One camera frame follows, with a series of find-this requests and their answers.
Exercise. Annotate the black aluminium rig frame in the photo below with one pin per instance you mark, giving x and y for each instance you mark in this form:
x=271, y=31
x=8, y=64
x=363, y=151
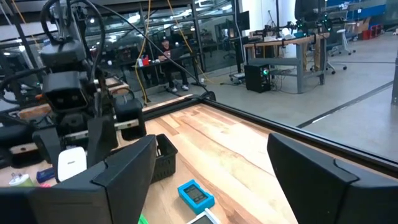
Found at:
x=311, y=137

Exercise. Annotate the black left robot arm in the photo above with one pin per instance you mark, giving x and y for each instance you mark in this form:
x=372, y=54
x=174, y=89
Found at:
x=62, y=53

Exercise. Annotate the navy blue flat box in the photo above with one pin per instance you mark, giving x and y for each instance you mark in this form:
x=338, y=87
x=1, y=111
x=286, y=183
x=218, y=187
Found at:
x=45, y=175

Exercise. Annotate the white digital display module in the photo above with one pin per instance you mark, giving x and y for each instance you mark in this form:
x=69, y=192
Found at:
x=203, y=219

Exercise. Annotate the wooden top workbench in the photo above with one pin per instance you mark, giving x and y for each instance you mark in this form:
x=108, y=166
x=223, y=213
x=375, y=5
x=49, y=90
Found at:
x=300, y=68

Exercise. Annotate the black desk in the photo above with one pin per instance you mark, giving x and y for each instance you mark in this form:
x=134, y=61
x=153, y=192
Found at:
x=180, y=57

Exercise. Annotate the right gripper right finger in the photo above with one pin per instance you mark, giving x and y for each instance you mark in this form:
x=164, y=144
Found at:
x=326, y=193

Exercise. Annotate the black computer tower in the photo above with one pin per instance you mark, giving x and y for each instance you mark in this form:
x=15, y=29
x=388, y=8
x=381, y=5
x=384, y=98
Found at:
x=256, y=79

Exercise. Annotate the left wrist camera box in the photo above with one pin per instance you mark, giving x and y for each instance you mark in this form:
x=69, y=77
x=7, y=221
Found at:
x=65, y=90

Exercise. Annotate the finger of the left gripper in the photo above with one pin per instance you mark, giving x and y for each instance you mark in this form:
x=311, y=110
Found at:
x=48, y=143
x=101, y=140

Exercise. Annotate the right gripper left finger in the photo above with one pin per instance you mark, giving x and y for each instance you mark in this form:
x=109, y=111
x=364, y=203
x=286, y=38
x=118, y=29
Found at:
x=93, y=199

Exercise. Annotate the black plastic basket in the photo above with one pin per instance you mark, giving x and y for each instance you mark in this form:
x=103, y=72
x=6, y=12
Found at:
x=166, y=158

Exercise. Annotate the green plastic basket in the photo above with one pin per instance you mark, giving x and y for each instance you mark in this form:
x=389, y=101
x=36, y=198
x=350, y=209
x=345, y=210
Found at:
x=143, y=219

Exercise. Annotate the person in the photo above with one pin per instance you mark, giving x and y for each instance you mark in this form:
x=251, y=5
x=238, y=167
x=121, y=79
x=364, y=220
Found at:
x=169, y=62
x=309, y=9

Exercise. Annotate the teal digital display module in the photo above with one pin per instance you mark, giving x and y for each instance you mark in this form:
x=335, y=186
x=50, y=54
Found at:
x=196, y=196

